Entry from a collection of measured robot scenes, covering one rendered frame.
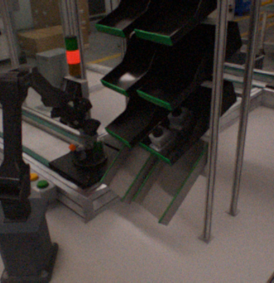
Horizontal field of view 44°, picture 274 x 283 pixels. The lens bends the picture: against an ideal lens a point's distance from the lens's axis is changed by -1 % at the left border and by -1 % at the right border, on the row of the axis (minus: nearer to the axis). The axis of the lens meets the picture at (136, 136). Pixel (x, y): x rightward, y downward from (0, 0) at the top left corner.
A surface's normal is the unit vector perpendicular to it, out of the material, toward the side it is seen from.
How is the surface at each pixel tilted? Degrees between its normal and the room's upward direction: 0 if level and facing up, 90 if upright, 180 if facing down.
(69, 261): 0
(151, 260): 0
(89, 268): 0
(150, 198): 45
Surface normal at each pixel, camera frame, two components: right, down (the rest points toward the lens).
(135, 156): -0.60, -0.40
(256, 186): -0.04, -0.88
